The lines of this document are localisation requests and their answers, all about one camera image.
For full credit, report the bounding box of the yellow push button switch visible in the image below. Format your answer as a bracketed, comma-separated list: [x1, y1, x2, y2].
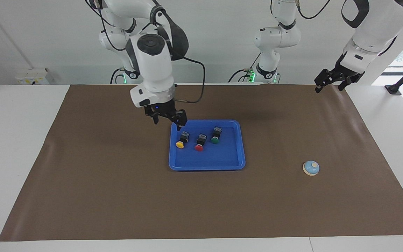
[175, 131, 191, 149]

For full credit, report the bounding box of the red push button switch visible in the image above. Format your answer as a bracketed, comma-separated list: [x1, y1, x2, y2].
[194, 134, 207, 152]

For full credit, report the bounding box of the green push button switch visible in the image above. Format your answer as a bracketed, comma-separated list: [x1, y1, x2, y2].
[211, 127, 223, 145]

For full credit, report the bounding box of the blue plastic tray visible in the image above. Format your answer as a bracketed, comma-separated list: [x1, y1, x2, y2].
[169, 120, 246, 171]

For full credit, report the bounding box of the light blue desk bell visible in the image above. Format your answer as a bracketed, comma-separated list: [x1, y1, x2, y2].
[302, 160, 320, 176]

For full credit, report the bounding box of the brown table mat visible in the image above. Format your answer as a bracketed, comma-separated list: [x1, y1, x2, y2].
[0, 84, 403, 242]

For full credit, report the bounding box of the white power strip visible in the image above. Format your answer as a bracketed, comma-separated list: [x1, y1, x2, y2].
[15, 68, 50, 85]

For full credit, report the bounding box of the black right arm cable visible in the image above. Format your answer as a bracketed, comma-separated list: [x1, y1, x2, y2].
[172, 56, 206, 104]

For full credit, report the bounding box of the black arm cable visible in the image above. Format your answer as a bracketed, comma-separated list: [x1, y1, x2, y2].
[172, 56, 206, 104]
[297, 0, 331, 20]

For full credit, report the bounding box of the black base cable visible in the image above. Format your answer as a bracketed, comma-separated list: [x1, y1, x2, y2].
[228, 52, 262, 83]
[110, 68, 126, 84]

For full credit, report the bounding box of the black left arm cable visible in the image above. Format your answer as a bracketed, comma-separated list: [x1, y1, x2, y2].
[297, 0, 331, 20]

